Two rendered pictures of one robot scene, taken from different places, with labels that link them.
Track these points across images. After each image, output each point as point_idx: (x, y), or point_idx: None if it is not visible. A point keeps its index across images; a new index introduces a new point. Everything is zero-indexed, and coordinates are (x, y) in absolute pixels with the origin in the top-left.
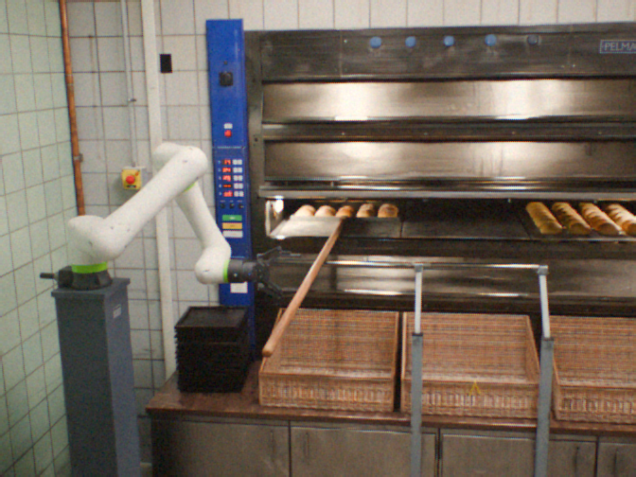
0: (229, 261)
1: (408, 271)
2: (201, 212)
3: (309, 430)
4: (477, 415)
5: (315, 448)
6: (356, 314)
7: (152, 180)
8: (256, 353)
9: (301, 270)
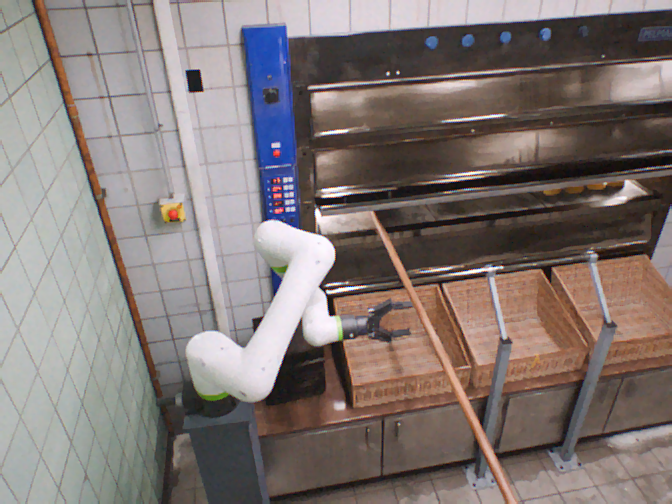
0: (341, 322)
1: (445, 249)
2: None
3: (400, 419)
4: (534, 377)
5: (405, 429)
6: (401, 292)
7: (286, 292)
8: None
9: (350, 263)
